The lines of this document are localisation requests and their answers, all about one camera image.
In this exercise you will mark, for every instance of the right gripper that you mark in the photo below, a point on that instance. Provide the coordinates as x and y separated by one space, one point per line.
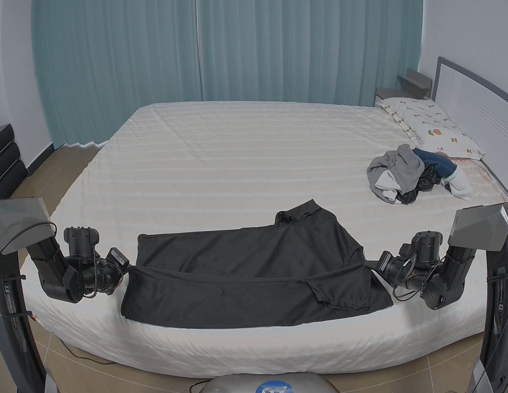
395 272

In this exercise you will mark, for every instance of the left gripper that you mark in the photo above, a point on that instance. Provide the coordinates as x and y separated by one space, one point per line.
110 274

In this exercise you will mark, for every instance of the black T-shirt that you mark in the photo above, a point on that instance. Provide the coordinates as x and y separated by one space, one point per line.
237 260

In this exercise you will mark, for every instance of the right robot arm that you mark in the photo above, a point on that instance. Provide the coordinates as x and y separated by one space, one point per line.
450 276

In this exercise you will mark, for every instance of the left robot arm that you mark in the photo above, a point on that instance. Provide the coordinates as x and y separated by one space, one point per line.
53 268

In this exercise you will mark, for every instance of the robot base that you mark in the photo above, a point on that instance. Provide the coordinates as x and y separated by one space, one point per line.
237 385

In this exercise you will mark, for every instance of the pile of clothes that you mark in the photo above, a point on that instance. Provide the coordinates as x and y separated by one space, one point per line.
401 166

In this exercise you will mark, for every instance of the bed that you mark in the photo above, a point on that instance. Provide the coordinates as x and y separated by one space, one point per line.
237 158

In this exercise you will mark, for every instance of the white printed pillow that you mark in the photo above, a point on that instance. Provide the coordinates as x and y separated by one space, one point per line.
434 125

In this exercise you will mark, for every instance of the black chest of drawers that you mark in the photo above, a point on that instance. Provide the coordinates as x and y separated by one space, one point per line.
6 158

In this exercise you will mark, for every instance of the grey bedside table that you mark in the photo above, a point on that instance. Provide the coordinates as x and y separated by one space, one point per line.
415 80

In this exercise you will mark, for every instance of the blue-green curtain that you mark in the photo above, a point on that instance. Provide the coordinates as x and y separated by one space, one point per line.
115 55
311 35

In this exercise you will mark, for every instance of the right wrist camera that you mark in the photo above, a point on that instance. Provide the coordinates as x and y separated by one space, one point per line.
404 251

